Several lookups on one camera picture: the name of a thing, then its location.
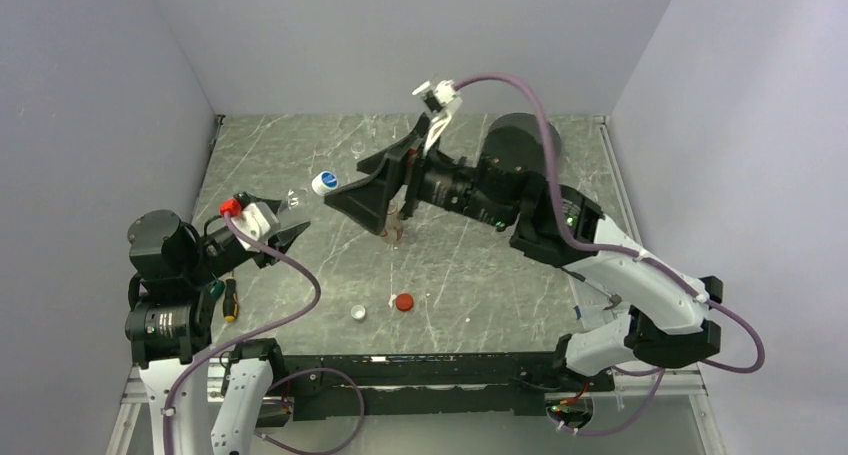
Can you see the small clear cup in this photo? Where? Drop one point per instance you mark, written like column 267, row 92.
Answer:
column 357, row 149

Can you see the aluminium frame rail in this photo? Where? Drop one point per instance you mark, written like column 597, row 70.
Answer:
column 572, row 411

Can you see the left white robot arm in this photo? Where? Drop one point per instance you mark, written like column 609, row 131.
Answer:
column 172, row 296

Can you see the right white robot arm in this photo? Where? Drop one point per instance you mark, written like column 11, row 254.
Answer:
column 667, row 324

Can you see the black filament spool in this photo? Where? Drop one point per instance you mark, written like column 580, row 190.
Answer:
column 551, row 142

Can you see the clear bottle blue white cap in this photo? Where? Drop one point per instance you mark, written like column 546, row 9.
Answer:
column 299, row 203

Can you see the clear plastic box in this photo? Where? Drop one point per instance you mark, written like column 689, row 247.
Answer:
column 590, row 306

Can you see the hammer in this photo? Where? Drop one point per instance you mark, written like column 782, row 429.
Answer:
column 612, row 300

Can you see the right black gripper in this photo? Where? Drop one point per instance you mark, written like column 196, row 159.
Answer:
column 366, row 201

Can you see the yellow black screwdriver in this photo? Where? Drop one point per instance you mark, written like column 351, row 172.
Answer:
column 230, row 300

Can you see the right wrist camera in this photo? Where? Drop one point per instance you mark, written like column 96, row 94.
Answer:
column 442, row 101

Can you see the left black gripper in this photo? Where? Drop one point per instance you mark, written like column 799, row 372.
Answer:
column 281, row 240

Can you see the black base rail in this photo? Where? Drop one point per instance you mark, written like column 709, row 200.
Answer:
column 521, row 383

